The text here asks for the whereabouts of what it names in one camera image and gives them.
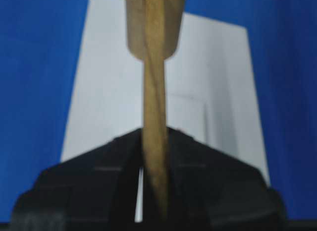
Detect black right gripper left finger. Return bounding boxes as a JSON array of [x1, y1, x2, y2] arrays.
[[11, 129, 142, 231]]

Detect large white foam board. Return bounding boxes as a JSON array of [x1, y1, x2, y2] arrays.
[[60, 0, 270, 222]]

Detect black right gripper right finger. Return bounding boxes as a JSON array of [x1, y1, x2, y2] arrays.
[[168, 128, 287, 231]]

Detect wooden mallet hammer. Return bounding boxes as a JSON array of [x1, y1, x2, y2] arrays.
[[125, 0, 185, 220]]

